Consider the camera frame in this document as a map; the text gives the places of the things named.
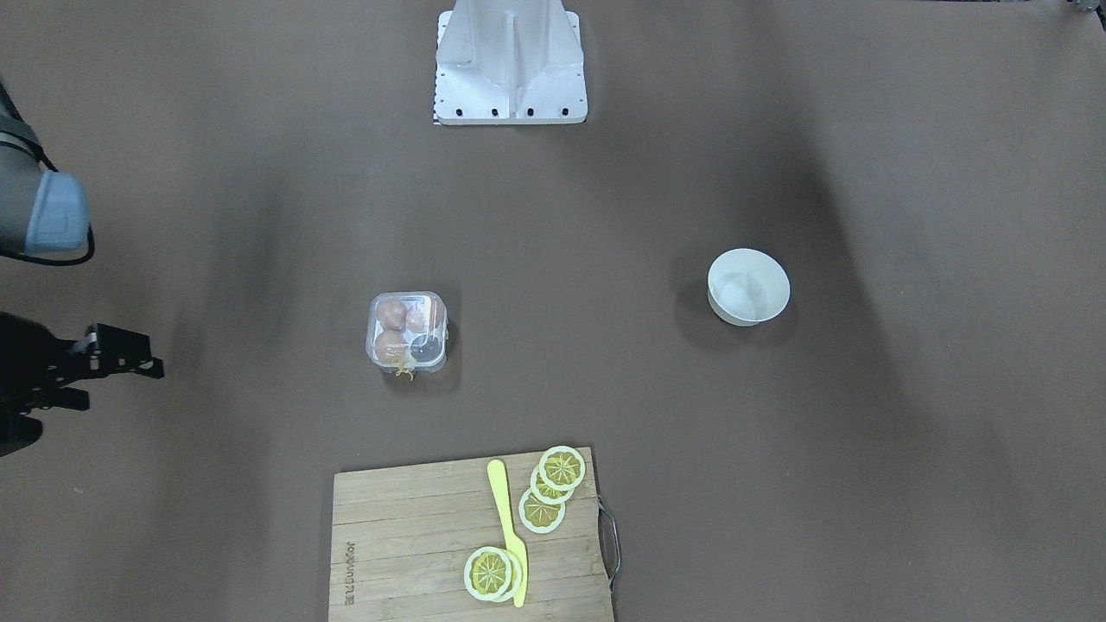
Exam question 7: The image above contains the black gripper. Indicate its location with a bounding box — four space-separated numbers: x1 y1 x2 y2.
1 314 165 456

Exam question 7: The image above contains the clear plastic egg box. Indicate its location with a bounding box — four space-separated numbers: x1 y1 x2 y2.
365 291 449 379

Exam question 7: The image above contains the brown egg from bowl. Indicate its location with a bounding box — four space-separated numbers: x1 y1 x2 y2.
404 301 437 334

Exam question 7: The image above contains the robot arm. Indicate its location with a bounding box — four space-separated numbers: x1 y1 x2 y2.
1 89 165 456

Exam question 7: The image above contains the brown egg far slot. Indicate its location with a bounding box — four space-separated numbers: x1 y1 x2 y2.
372 330 410 367

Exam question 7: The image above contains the brown egg slot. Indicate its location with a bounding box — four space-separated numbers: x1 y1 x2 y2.
376 298 408 333
372 330 410 367

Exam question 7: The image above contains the brown egg near slot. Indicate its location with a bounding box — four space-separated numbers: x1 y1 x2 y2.
376 298 408 333

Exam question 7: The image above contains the wooden cutting board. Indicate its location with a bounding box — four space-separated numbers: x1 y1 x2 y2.
328 447 619 621

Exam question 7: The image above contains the yellow plastic knife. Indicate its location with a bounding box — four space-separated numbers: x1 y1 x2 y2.
486 458 529 609

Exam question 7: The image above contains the lemon slice top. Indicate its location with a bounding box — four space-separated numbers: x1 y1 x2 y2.
462 546 512 603

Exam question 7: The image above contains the lemon slice under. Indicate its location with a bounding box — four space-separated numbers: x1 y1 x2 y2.
503 550 524 600

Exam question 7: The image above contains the lemon slice middle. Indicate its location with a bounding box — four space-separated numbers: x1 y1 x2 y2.
529 467 575 505

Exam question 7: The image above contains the lemon slice back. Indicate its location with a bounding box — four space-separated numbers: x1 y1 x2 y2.
518 489 566 533

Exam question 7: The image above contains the white bowl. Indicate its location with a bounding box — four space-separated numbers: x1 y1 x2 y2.
707 248 791 326

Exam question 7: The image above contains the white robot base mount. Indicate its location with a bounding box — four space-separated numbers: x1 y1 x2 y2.
432 1 588 126

